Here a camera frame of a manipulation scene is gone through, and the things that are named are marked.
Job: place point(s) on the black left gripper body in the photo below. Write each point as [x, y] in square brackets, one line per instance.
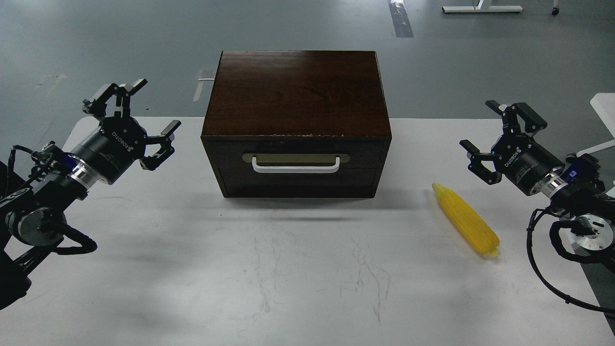
[112, 147]

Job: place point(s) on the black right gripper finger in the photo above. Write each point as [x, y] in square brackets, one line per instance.
[476, 165]
[519, 120]

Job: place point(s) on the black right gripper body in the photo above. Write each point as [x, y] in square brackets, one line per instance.
[524, 162]

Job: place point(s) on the yellow corn cob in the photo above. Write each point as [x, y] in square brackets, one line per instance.
[467, 221]

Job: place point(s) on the wooden drawer with white handle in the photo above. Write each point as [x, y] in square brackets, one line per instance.
[238, 155]

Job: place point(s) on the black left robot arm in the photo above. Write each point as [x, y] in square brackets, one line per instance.
[38, 186]

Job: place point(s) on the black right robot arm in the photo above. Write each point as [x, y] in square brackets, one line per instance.
[576, 192]

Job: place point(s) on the dark wooden drawer cabinet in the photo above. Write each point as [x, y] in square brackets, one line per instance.
[304, 95]

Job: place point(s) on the white desk leg base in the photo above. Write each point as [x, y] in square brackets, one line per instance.
[483, 6]

